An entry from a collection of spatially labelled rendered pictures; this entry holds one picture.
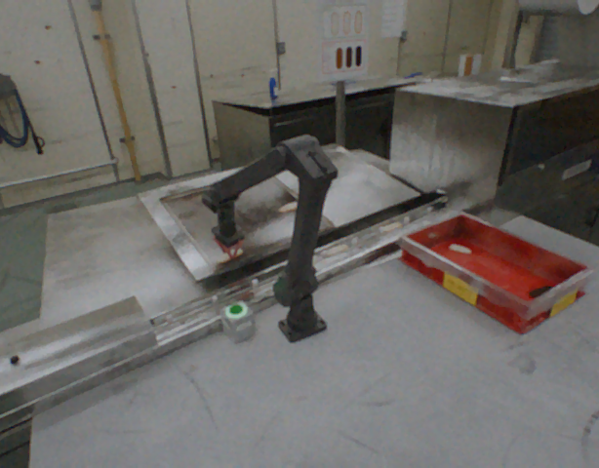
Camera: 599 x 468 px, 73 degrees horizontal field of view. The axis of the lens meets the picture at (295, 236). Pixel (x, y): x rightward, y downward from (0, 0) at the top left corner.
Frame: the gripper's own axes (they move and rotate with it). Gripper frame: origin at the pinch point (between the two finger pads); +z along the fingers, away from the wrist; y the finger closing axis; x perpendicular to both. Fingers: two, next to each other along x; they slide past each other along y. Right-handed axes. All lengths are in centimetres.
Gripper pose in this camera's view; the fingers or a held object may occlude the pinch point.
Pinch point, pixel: (229, 253)
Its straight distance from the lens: 137.0
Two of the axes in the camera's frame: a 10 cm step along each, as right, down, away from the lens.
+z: -0.4, 8.1, 5.9
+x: -7.5, 3.7, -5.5
